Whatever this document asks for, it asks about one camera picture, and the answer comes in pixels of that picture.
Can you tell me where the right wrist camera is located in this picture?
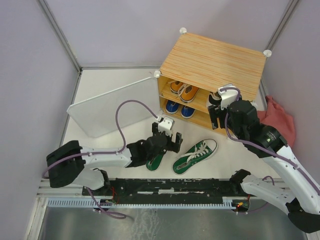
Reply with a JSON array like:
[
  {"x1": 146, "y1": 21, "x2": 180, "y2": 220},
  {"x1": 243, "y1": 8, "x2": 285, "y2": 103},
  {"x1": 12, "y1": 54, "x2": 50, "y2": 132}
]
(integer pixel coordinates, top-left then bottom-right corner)
[{"x1": 217, "y1": 83, "x2": 241, "y2": 110}]

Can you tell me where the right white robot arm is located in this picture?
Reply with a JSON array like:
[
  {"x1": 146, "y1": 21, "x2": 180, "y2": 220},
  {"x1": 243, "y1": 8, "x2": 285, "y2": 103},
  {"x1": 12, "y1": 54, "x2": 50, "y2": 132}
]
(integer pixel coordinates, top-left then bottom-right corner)
[{"x1": 207, "y1": 100, "x2": 320, "y2": 233}]

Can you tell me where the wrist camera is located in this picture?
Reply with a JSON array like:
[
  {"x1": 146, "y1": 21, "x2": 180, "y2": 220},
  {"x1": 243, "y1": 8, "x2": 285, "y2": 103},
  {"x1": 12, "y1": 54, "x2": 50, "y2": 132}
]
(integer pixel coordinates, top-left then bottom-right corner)
[
  {"x1": 156, "y1": 115, "x2": 175, "y2": 137},
  {"x1": 217, "y1": 83, "x2": 241, "y2": 110}
]

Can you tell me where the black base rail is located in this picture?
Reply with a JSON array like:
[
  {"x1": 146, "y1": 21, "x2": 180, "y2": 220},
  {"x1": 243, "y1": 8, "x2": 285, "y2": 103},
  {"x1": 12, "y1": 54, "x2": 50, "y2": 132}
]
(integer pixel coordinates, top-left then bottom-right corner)
[{"x1": 92, "y1": 178, "x2": 248, "y2": 204}]

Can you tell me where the wooden shoe cabinet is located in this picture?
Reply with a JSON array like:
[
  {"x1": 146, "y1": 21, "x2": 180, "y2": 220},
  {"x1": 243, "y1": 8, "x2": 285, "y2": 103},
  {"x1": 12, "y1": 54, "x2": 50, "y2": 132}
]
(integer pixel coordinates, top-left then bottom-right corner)
[{"x1": 154, "y1": 27, "x2": 272, "y2": 129}]

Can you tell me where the black sneaker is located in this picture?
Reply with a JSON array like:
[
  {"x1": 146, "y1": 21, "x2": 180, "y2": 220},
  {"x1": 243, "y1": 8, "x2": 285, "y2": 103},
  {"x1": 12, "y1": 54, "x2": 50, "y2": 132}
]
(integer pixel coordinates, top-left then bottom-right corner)
[{"x1": 206, "y1": 91, "x2": 222, "y2": 108}]

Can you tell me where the white cabinet door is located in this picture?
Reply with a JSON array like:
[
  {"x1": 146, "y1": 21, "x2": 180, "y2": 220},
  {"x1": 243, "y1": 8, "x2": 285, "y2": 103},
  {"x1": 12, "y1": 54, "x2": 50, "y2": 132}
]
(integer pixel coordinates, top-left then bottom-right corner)
[{"x1": 67, "y1": 77, "x2": 160, "y2": 138}]

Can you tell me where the pink cloth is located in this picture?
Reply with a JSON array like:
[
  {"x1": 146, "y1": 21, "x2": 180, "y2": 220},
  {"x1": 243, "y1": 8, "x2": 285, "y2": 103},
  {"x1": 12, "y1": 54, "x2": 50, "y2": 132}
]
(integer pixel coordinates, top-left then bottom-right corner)
[{"x1": 257, "y1": 95, "x2": 296, "y2": 148}]

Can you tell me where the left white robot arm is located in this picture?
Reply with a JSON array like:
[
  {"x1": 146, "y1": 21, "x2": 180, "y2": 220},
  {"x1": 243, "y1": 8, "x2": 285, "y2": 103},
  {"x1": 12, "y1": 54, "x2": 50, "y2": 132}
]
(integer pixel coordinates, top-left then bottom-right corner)
[{"x1": 43, "y1": 118, "x2": 183, "y2": 195}]

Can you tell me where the green sneaker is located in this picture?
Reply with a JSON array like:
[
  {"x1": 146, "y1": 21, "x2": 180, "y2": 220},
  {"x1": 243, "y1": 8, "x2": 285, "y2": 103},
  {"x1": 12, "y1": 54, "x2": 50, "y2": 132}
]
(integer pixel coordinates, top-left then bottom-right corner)
[
  {"x1": 146, "y1": 153, "x2": 165, "y2": 172},
  {"x1": 172, "y1": 138, "x2": 218, "y2": 175}
]

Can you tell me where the blue sneaker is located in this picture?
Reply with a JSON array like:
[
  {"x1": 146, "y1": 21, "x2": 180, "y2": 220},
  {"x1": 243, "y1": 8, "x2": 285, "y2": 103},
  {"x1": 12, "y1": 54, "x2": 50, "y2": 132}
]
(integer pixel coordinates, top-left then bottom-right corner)
[
  {"x1": 165, "y1": 100, "x2": 180, "y2": 114},
  {"x1": 180, "y1": 105, "x2": 196, "y2": 119}
]

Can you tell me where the light blue cable duct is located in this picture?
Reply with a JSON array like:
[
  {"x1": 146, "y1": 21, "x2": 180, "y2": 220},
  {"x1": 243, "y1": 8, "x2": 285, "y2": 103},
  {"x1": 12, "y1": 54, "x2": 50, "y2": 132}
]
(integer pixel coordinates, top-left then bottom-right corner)
[{"x1": 47, "y1": 197, "x2": 236, "y2": 210}]

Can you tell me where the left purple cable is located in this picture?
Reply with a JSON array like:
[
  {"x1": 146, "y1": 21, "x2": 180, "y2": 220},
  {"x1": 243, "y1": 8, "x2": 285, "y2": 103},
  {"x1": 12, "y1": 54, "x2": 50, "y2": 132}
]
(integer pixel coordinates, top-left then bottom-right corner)
[{"x1": 41, "y1": 99, "x2": 163, "y2": 179}]

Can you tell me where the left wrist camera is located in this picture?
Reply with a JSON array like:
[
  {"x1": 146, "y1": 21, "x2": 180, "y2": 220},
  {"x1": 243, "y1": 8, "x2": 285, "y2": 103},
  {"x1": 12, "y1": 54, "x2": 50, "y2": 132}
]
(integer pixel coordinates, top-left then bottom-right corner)
[{"x1": 156, "y1": 115, "x2": 175, "y2": 137}]

